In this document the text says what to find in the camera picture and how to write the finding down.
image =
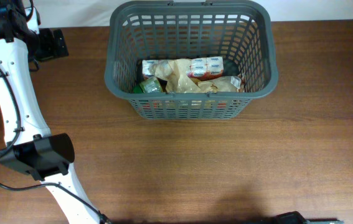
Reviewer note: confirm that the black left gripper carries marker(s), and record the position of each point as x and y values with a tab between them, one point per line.
53	48

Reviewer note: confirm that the green lid jar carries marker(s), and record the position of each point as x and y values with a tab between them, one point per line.
151	85

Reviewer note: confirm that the orange biscuit packet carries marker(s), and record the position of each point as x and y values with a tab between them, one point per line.
184	104

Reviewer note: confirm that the beige paper bag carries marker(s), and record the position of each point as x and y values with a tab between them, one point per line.
177	76

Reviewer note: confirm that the white tissue multipack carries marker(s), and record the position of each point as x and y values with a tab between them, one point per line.
205	68

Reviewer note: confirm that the white brown bread bag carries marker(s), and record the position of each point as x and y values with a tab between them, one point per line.
232	84

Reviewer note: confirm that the grey plastic basket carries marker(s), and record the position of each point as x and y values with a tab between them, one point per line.
238	31

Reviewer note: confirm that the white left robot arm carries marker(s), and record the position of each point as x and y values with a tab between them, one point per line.
31	149

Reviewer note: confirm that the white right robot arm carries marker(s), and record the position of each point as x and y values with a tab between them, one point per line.
290	218

